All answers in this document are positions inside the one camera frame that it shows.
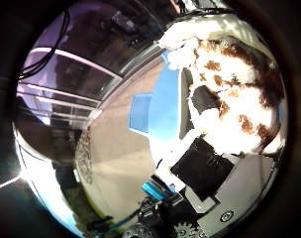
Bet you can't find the brown spotted white plush toy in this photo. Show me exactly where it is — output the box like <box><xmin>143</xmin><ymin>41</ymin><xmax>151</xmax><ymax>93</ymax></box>
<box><xmin>158</xmin><ymin>14</ymin><xmax>287</xmax><ymax>157</ymax></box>

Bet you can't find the black hanging cable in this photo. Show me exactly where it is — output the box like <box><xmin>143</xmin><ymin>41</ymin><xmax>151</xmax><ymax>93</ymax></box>
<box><xmin>20</xmin><ymin>9</ymin><xmax>72</xmax><ymax>80</ymax></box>

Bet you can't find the blue table mat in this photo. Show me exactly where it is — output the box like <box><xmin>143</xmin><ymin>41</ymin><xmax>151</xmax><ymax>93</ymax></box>
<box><xmin>129</xmin><ymin>49</ymin><xmax>183</xmax><ymax>143</ymax></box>

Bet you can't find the white window frame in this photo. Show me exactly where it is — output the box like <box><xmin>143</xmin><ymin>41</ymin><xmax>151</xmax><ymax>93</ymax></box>
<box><xmin>16</xmin><ymin>46</ymin><xmax>125</xmax><ymax>128</ymax></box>

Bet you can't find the dark mesh strip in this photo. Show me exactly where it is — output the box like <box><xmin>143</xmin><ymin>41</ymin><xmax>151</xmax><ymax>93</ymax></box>
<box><xmin>74</xmin><ymin>127</ymin><xmax>95</xmax><ymax>186</ymax></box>

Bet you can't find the black cable at robot wrist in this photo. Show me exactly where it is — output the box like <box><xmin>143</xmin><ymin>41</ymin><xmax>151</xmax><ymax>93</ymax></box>
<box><xmin>85</xmin><ymin>207</ymin><xmax>142</xmax><ymax>232</ymax></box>

